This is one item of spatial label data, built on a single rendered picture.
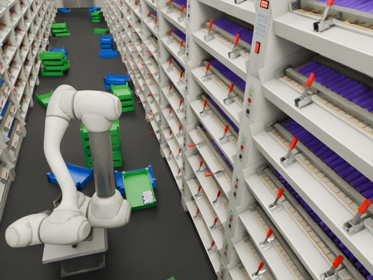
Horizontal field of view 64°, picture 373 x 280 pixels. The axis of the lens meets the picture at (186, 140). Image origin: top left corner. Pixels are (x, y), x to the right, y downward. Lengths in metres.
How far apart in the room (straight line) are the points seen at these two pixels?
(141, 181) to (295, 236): 1.58
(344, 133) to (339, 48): 0.19
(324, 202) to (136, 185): 1.72
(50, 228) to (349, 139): 1.00
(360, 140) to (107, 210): 1.24
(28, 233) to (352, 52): 1.15
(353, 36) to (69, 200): 1.05
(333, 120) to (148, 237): 1.56
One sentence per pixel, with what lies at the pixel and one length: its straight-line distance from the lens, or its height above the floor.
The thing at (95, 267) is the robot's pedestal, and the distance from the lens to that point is 2.00.
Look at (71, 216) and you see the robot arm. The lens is 1.21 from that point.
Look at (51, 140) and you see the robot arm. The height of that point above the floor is 0.92.
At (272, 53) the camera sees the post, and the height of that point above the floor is 1.36.
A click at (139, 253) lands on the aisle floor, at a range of 2.03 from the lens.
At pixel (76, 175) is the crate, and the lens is 2.67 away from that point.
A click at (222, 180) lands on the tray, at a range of 1.46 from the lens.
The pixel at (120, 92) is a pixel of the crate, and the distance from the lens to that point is 3.69.
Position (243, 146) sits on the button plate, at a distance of 1.14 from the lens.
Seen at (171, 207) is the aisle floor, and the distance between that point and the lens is 2.28.
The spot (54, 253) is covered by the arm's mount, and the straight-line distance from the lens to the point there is 1.85.
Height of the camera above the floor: 1.62
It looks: 32 degrees down
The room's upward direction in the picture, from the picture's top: 2 degrees clockwise
